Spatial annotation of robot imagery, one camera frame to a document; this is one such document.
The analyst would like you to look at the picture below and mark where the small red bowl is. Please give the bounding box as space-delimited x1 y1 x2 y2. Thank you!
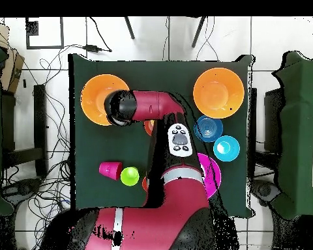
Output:
143 119 155 137

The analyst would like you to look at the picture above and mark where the green cup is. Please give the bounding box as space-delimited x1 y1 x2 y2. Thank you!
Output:
120 166 140 187

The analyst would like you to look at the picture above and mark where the large orange bowl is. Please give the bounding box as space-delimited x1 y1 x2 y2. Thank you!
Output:
192 67 245 120
80 74 130 126

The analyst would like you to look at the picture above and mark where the dark green tablecloth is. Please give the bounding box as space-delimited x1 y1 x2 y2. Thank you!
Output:
67 53 255 218

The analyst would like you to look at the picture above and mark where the dark blue bowl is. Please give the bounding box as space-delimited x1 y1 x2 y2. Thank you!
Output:
194 115 224 143

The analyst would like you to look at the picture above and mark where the red cup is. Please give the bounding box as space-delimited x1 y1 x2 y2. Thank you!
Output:
98 161 123 181

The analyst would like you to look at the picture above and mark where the large pink bowl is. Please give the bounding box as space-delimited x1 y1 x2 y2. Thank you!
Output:
197 152 222 199

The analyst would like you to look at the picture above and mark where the light blue bowl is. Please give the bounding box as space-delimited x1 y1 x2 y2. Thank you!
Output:
213 135 241 163

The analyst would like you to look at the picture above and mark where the black power adapter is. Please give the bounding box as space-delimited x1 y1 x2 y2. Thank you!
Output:
83 44 103 53

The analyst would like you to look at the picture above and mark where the black tripod leg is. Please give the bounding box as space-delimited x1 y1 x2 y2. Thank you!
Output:
123 16 136 40
191 16 207 48

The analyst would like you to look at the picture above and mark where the black stand base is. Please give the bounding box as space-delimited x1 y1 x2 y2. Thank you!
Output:
5 178 44 197
251 179 281 202

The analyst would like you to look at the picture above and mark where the cardboard box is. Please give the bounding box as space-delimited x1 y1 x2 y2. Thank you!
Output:
0 21 25 94

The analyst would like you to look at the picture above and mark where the black bench frame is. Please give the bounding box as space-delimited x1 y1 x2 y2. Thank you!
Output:
1 84 49 178

